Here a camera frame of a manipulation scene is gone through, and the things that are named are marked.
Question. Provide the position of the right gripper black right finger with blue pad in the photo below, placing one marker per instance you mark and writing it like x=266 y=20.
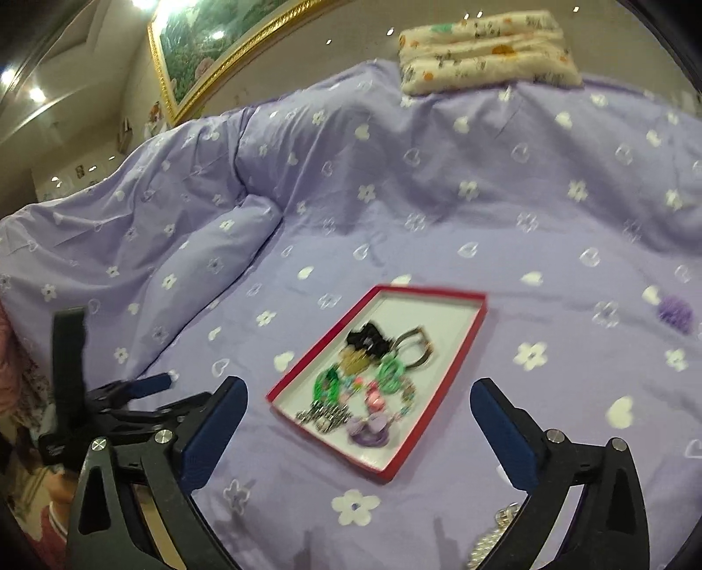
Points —
x=609 y=528

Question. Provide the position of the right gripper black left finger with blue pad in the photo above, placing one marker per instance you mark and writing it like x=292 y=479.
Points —
x=108 y=529

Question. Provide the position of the red shallow jewelry box tray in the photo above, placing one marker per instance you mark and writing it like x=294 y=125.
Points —
x=315 y=397

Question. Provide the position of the purple floral pillow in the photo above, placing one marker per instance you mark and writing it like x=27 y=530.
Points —
x=211 y=258

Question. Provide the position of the purple flower hair clip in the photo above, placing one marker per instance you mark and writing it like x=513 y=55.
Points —
x=370 y=432

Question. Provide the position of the gold hair comb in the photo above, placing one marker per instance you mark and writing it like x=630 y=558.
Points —
x=353 y=362

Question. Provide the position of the dark metal bangle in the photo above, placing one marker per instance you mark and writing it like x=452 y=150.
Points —
x=413 y=348

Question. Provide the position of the black hair scrunchie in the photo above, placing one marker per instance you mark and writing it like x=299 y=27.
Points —
x=370 y=341

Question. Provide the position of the purple floral duvet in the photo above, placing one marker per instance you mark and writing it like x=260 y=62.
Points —
x=575 y=211

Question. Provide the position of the gold framed landscape painting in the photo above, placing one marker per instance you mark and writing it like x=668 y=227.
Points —
x=196 y=46

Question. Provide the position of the folded cream patterned blanket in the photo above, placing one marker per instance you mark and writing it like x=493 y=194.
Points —
x=472 y=54

